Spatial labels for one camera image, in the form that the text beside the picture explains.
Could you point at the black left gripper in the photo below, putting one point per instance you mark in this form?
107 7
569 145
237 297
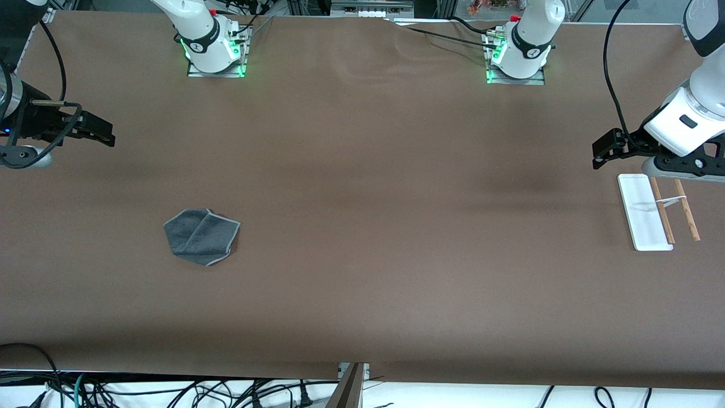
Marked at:
634 141

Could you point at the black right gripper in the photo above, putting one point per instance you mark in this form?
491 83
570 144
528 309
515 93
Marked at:
38 121

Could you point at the grey towel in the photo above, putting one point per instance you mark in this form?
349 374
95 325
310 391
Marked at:
198 238

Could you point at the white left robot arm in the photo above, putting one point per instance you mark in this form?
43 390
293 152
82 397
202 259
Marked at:
529 45

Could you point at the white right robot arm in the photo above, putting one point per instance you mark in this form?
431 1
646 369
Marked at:
204 34

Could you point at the white rack with wooden rods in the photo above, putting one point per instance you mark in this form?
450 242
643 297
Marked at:
643 215

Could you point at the white power strip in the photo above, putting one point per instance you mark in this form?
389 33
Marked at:
371 12

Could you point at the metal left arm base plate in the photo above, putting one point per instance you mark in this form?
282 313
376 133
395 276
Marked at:
515 81

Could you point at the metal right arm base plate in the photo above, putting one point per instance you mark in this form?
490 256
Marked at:
218 74

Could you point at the metal frame post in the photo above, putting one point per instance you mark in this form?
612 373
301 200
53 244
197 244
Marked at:
351 391

